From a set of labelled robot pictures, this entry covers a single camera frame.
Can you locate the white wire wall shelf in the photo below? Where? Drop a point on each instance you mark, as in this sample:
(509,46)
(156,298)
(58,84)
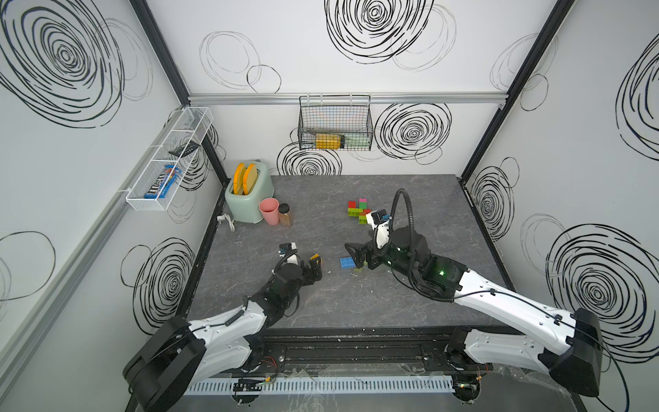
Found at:
(191,123)

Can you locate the pink plastic cup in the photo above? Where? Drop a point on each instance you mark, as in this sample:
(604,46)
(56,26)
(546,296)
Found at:
(269,209)

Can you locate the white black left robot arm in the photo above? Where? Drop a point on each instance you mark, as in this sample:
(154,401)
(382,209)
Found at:
(182,353)

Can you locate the blue snack packet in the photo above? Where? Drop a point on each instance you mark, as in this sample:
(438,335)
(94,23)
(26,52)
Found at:
(167,177)

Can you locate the left toy bread slice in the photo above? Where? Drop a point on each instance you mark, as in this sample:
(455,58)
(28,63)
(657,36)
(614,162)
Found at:
(238,179)

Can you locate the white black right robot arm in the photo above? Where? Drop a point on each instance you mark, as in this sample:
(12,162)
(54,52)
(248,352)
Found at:
(567,346)

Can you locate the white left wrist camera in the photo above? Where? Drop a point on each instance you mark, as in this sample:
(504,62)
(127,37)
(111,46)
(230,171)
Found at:
(288,254)

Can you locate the white slotted cable duct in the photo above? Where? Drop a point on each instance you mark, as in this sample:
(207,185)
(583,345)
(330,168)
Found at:
(323,385)

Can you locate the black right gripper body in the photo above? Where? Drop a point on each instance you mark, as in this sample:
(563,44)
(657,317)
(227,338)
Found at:
(388,256)

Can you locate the right toy bread slice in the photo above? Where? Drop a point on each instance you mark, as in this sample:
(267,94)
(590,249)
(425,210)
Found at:
(249,179)

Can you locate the light green box in basket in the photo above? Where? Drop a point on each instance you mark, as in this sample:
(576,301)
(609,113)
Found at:
(357,141)

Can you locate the yellow box in basket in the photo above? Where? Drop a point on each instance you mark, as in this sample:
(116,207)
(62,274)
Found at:
(328,141)

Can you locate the mint green toaster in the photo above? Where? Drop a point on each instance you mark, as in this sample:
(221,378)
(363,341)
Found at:
(245,208)

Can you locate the toy bread slice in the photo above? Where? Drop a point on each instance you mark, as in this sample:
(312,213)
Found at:
(238,179)
(249,179)

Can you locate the brown spice jar black lid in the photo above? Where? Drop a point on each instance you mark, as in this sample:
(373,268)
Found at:
(285,215)

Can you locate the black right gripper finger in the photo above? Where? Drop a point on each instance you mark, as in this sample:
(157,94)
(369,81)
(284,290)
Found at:
(360,260)
(355,249)

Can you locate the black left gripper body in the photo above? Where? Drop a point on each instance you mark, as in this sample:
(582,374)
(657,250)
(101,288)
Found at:
(304,279)

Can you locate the blue long lego brick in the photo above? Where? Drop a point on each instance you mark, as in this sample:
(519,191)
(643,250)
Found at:
(347,263)

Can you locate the black remote on shelf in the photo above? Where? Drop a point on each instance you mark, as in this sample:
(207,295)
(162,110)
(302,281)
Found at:
(184,150)

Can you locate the black wire wall basket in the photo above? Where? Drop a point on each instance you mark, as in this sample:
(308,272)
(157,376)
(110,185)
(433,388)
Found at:
(333,114)

